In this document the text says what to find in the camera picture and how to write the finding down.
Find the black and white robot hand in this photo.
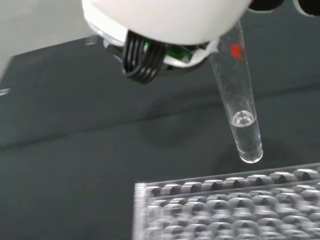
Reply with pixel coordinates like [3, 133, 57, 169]
[81, 0, 320, 85]

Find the clear plastic test tube rack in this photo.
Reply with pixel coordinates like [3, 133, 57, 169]
[131, 162, 320, 240]

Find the black bench cloth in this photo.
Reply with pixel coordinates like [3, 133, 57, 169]
[0, 9, 320, 240]

